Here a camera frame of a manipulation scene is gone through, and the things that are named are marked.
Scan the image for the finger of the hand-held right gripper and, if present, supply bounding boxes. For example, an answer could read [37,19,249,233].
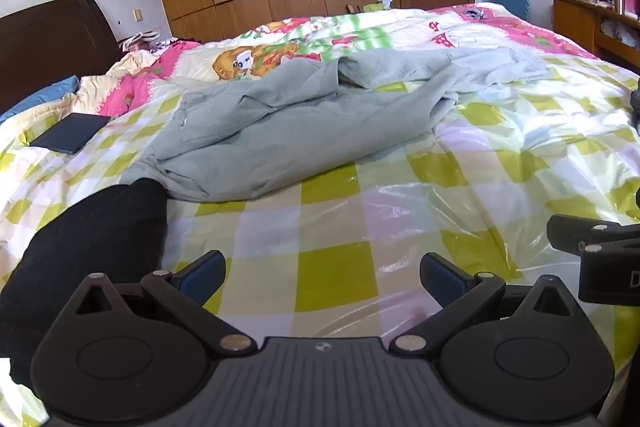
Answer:
[546,214,640,256]

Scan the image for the dark wooden headboard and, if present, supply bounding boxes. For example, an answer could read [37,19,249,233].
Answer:
[0,0,122,112]

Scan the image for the black folded cloth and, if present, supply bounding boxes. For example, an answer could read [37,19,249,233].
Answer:
[0,177,168,388]

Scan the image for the checked cartoon print quilt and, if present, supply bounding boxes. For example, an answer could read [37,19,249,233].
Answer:
[0,2,640,427]

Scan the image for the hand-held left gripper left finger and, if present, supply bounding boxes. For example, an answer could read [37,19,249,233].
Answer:
[65,250,258,355]

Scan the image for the wooden shelf desk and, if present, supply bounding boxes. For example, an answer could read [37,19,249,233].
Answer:
[551,0,640,70]

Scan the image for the blue pillow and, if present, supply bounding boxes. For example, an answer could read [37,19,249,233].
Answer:
[0,76,81,122]

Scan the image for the blue foam mat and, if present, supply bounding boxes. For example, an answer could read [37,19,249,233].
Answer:
[490,0,532,22]

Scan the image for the pink and cream blanket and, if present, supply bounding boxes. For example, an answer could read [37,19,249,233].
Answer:
[75,39,201,118]

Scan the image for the dark blue notebook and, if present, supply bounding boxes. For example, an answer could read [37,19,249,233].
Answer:
[29,112,112,155]

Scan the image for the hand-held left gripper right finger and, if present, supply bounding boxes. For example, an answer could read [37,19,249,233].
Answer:
[390,253,576,355]

